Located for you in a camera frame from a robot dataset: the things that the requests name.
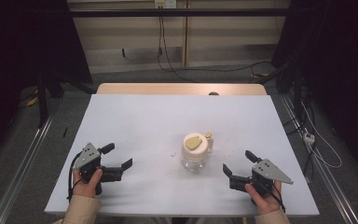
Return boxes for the glass jar with cream lid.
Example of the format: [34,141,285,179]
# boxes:
[180,132,214,173]

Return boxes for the black horizontal bar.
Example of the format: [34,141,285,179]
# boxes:
[68,7,293,18]

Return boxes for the wooden table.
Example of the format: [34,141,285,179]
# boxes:
[96,82,268,96]

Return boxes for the black curtain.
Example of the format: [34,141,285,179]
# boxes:
[271,0,358,181]
[0,0,93,171]

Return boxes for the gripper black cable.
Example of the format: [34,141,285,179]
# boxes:
[66,150,86,203]
[255,177,287,214]

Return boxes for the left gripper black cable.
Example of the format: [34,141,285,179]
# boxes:
[66,150,86,203]

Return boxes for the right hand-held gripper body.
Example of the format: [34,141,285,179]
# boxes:
[228,158,294,198]

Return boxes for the person's right hand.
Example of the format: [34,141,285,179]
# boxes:
[244,181,283,216]

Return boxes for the aluminium floor rail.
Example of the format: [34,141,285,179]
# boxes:
[0,115,56,224]
[279,94,358,224]

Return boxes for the black floor cables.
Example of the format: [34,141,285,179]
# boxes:
[281,92,317,178]

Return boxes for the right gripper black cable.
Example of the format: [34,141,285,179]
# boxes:
[255,177,287,214]

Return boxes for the person's left hand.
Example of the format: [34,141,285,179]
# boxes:
[72,167,104,199]

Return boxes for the black metal stand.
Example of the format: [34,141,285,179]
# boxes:
[35,70,98,129]

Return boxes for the hanging black cables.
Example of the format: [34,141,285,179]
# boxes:
[157,15,274,83]

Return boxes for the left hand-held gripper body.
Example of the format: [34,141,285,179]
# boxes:
[72,142,124,196]

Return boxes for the white wall outlet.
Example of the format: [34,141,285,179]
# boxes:
[154,0,177,9]

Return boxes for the white cable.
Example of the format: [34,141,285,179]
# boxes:
[300,102,343,170]

